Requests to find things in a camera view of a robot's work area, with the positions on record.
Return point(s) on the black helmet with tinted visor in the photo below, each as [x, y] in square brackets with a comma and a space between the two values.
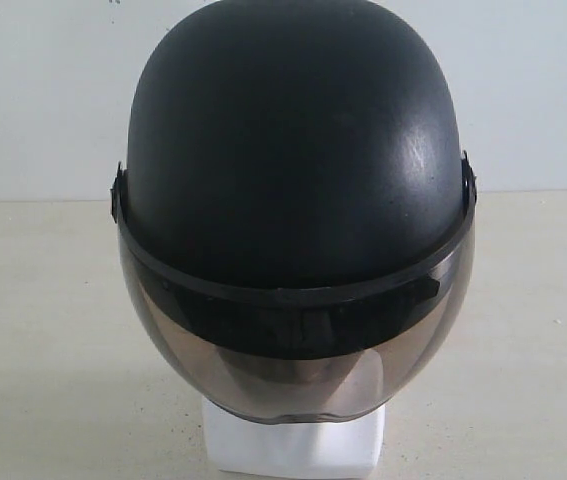
[295, 214]

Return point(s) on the white mannequin head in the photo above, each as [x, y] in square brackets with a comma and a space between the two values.
[348, 450]

